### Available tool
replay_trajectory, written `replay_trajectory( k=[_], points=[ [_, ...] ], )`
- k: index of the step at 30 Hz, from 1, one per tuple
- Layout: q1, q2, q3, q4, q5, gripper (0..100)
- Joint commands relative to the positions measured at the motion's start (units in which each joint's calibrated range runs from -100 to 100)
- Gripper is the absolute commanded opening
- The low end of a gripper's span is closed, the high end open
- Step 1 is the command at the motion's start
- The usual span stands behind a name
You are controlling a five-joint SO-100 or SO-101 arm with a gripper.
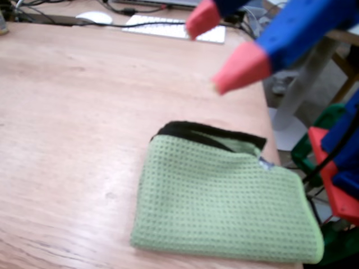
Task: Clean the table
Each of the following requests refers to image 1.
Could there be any long black desk cable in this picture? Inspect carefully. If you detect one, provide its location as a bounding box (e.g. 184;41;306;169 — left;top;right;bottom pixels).
75;15;257;40

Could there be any wooden furniture leg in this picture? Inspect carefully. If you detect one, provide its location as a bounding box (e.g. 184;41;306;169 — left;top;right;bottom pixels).
330;49;359;105

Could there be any green waffle cloth black trim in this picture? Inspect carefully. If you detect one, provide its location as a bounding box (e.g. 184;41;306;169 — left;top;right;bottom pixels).
130;120;325;266

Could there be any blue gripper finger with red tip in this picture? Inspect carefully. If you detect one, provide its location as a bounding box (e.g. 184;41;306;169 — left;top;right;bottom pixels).
185;0;255;40
211;0;359;95

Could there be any green table clamp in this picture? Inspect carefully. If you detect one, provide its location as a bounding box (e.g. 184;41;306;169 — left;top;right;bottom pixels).
291;103;346;187
319;221;359;266

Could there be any small grey object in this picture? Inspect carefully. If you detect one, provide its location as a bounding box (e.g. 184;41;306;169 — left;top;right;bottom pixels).
0;12;10;36

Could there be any white keyboard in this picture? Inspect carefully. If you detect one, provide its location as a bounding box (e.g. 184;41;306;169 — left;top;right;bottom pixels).
122;14;227;45

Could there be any black desk power adapter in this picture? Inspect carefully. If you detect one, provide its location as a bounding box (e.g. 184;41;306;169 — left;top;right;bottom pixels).
223;11;247;25

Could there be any white computer mouse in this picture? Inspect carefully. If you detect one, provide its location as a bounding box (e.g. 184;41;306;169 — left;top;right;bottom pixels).
75;11;114;26

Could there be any black cable with ferrite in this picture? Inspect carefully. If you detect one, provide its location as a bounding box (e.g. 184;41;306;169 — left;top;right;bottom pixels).
102;0;172;16

